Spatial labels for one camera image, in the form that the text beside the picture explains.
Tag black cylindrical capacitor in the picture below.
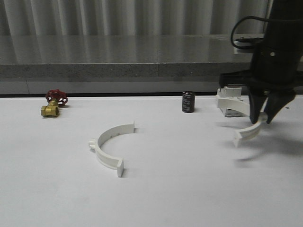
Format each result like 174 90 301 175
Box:
182 91 195 113

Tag white half pipe clamp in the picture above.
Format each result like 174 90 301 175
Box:
216 87 267 147
88 121 135 178

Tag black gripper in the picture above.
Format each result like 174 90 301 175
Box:
219 42 303 124

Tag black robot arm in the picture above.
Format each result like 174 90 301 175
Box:
219 0 303 123

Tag white circuit breaker red switch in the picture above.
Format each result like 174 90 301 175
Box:
221 109 243 117

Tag brass valve red handwheel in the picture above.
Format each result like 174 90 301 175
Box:
41 89 68 117

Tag grey stone counter ledge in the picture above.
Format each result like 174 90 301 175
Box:
0 35 252 96

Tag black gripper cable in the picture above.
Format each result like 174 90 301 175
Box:
231 16 303 51

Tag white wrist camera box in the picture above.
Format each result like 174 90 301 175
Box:
233 37 263 54

